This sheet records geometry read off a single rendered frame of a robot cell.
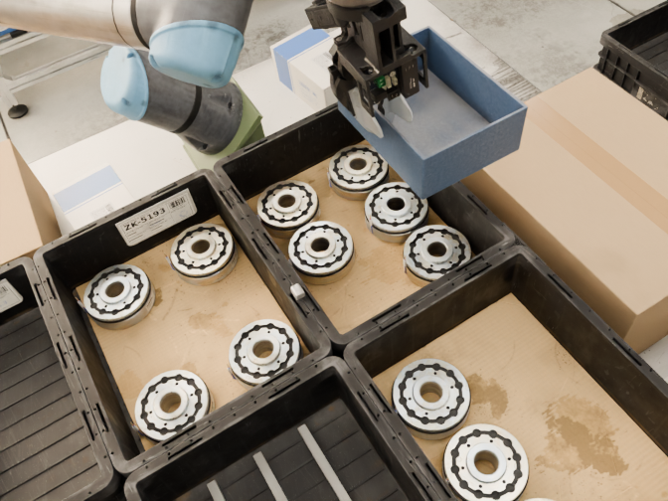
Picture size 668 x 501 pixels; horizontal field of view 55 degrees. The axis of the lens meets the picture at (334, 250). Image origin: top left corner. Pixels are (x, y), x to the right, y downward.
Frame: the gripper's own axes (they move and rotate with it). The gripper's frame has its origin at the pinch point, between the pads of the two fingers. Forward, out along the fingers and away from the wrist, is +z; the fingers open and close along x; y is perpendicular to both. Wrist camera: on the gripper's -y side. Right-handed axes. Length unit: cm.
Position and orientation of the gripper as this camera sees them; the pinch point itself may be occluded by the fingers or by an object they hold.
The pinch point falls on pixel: (377, 120)
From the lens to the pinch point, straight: 80.6
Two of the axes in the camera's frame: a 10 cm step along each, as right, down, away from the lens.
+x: 8.6, -4.9, 1.2
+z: 1.8, 5.3, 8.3
